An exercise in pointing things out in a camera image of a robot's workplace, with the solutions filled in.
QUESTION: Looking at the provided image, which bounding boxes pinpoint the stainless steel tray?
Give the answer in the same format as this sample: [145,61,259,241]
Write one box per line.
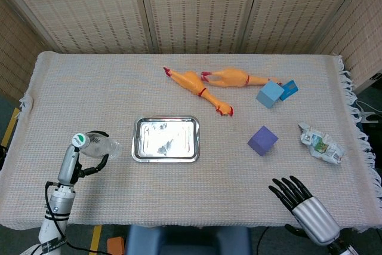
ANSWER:
[131,115,201,164]

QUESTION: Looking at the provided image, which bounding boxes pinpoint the purple foam cube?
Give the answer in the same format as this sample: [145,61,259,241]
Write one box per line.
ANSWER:
[247,125,279,157]

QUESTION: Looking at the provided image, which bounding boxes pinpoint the clear plastic bottle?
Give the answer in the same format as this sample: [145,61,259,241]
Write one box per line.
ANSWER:
[72,132,122,161]

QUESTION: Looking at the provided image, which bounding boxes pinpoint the blue chair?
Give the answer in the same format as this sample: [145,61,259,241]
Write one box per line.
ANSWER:
[125,225,253,255]

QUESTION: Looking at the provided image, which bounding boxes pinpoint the orange foam block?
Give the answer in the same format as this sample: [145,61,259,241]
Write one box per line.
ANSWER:
[106,236,126,255]

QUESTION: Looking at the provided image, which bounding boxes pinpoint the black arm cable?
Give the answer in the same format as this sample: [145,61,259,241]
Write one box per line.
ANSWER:
[44,180,113,255]

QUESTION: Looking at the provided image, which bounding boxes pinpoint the woven folding screen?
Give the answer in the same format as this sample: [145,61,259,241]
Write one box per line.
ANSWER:
[0,0,382,100]

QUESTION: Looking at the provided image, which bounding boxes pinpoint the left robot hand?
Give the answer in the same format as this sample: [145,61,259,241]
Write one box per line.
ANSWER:
[57,130,110,186]

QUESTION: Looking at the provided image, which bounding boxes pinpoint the beige woven tablecloth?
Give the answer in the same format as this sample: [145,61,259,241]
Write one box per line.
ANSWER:
[0,50,382,233]

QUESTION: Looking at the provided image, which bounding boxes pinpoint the crumpled white wrapper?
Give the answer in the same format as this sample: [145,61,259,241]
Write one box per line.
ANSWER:
[297,122,346,165]

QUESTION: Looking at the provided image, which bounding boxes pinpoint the small blue card box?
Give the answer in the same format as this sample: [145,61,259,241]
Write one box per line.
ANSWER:
[279,79,299,102]

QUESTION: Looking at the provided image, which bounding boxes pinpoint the white clamp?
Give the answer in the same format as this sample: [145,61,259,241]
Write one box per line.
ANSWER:
[353,99,379,124]

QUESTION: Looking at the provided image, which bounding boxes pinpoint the yellow rubber chicken toy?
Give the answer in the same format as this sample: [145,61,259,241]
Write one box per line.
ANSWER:
[163,66,235,116]
[201,67,283,88]

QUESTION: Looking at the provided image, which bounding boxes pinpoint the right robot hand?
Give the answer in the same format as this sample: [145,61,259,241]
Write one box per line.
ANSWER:
[267,175,341,247]

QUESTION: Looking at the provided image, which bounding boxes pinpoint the light blue foam cube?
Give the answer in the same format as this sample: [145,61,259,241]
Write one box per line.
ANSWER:
[255,79,285,109]

